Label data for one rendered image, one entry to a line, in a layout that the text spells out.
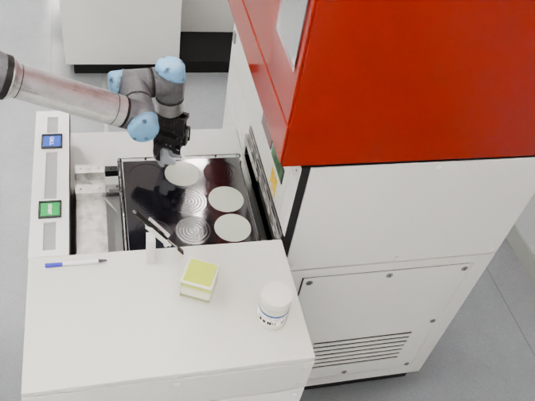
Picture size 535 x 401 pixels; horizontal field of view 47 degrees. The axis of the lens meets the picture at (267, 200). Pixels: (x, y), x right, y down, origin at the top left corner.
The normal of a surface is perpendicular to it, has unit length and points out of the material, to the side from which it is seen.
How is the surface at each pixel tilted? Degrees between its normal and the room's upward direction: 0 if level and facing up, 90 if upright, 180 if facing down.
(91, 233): 0
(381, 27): 90
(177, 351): 0
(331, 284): 90
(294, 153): 90
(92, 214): 0
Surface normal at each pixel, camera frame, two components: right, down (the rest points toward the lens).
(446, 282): 0.21, 0.73
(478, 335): 0.14, -0.68
